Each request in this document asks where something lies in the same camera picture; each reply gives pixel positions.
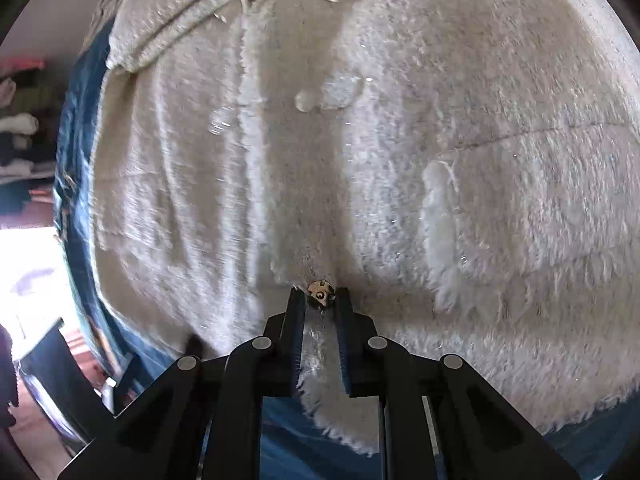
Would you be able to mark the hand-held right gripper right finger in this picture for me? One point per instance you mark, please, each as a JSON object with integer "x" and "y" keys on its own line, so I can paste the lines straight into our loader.
{"x": 343, "y": 345}

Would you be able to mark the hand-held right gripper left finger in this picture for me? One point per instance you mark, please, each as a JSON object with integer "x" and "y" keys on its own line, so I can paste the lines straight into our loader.
{"x": 298, "y": 340}

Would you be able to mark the white fluffy fleece garment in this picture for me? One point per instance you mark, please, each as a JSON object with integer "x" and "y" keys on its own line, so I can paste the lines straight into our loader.
{"x": 350, "y": 160}

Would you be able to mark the shelf of folded clothes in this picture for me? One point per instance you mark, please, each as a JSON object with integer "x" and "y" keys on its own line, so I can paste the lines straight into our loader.
{"x": 20, "y": 115}

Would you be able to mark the dark chair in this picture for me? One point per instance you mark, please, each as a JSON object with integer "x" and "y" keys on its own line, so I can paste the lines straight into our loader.
{"x": 55, "y": 375}

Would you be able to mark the blue patterned bed sheet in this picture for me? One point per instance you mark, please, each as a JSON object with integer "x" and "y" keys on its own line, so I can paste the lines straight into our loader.
{"x": 75, "y": 170}

